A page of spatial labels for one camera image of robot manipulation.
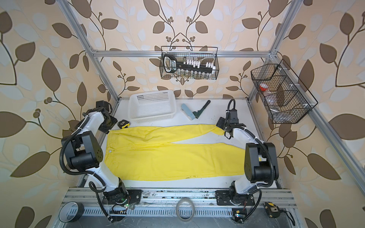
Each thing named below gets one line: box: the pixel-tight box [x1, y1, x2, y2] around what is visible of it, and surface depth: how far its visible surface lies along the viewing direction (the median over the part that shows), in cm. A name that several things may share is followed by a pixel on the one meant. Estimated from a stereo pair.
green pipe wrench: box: [192, 100, 212, 119], surface depth 114 cm
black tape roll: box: [58, 201, 85, 223], surface depth 72 cm
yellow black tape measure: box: [117, 119, 131, 129], surface depth 104 cm
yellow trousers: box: [104, 123, 246, 182], surface depth 93 cm
